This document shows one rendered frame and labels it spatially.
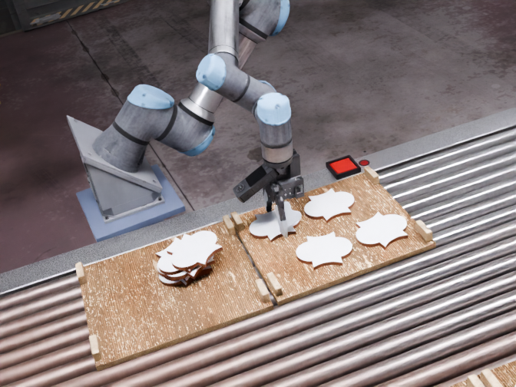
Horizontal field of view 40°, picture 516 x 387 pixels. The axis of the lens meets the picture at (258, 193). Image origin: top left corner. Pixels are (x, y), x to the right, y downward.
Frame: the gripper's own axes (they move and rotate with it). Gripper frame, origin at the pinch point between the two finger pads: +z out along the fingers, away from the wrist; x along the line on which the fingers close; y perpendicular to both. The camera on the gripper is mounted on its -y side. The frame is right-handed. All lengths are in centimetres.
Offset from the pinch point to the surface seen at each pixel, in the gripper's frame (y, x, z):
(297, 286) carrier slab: -3.6, -23.4, 1.0
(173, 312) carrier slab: -31.9, -17.5, 2.8
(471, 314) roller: 27, -47, 1
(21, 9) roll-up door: -50, 456, 79
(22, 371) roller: -67, -16, 7
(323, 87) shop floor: 113, 224, 87
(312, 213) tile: 10.0, -1.4, -1.1
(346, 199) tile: 20.1, -0.6, -1.7
